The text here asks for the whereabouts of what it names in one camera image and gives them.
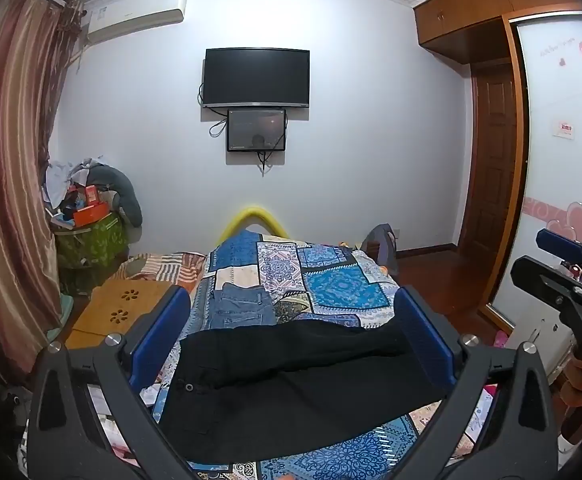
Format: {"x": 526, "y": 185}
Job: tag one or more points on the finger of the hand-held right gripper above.
{"x": 536, "y": 272}
{"x": 556, "y": 241}

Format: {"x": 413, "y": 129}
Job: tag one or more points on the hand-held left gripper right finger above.
{"x": 421, "y": 330}

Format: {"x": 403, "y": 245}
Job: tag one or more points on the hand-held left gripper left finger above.
{"x": 171, "y": 320}

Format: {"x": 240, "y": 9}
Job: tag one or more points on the black pants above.
{"x": 281, "y": 390}

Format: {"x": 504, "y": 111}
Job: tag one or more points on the orange striped blanket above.
{"x": 171, "y": 266}

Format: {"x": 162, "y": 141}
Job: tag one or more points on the white device case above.
{"x": 541, "y": 340}

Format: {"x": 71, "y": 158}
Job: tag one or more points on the bamboo lap table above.
{"x": 106, "y": 310}

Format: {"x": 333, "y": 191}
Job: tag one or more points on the blue jeans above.
{"x": 241, "y": 307}

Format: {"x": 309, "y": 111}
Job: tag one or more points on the pink slipper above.
{"x": 499, "y": 339}

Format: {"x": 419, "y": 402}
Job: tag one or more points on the white wardrobe door pink hearts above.
{"x": 546, "y": 160}

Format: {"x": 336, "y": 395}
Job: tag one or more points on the blue patchwork blanket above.
{"x": 341, "y": 285}

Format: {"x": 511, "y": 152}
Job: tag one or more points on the brown wooden door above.
{"x": 491, "y": 160}

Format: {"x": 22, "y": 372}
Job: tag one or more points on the teal plastic item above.
{"x": 67, "y": 310}

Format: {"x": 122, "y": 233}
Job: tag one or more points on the pile of small packets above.
{"x": 116, "y": 425}

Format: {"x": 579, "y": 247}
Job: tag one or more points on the orange cardboard box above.
{"x": 91, "y": 215}

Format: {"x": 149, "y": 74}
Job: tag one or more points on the small red box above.
{"x": 91, "y": 194}

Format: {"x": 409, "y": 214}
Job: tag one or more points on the pile of light clothes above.
{"x": 63, "y": 175}

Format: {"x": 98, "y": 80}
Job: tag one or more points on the small black monitor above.
{"x": 256, "y": 130}

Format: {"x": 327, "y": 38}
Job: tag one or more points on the striped brown curtain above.
{"x": 6, "y": 160}

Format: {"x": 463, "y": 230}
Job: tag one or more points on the wooden overhead cabinet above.
{"x": 471, "y": 15}

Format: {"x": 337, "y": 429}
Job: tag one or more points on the white air conditioner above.
{"x": 136, "y": 15}

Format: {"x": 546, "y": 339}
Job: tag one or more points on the black wall television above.
{"x": 256, "y": 77}

